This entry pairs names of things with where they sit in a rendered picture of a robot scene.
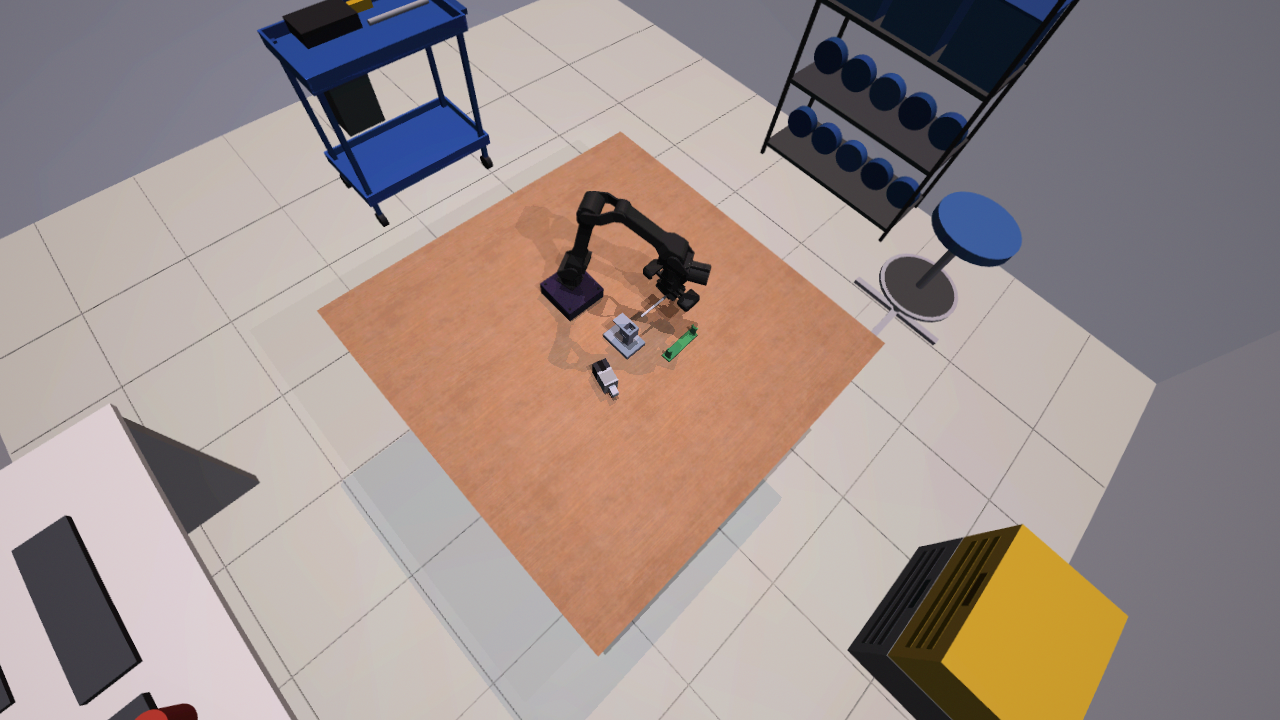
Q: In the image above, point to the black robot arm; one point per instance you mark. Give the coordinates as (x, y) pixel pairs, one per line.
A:
(675, 253)

